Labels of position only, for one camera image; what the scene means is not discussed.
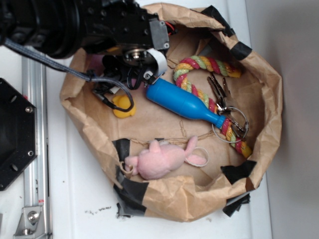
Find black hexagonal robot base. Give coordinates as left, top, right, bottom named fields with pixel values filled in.
left=0, top=78, right=37, bottom=191

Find pink plush mouse toy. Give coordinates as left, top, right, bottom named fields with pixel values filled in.
left=124, top=136, right=210, bottom=180

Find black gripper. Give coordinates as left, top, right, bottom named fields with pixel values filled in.
left=93, top=48, right=167, bottom=105

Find metal corner bracket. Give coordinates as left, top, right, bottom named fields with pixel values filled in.
left=12, top=206, right=46, bottom=239

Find grey braided cable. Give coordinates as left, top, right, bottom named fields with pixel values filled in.
left=3, top=37, right=135, bottom=112

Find aluminium extrusion rail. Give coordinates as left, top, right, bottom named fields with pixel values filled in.
left=13, top=57, right=52, bottom=239

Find metal keys on ring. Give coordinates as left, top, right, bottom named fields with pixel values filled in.
left=207, top=73, right=249, bottom=144

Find brown paper bag bin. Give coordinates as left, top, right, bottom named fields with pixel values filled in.
left=60, top=3, right=283, bottom=222

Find blue plastic bottle toy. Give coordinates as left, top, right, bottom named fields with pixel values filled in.
left=146, top=78, right=226, bottom=129

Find multicolour rope toy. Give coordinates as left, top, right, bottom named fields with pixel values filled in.
left=173, top=55, right=252, bottom=158

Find yellow rubber duck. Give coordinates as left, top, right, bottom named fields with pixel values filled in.
left=111, top=94, right=137, bottom=119

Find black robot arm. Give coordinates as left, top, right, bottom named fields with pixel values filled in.
left=0, top=0, right=172, bottom=109

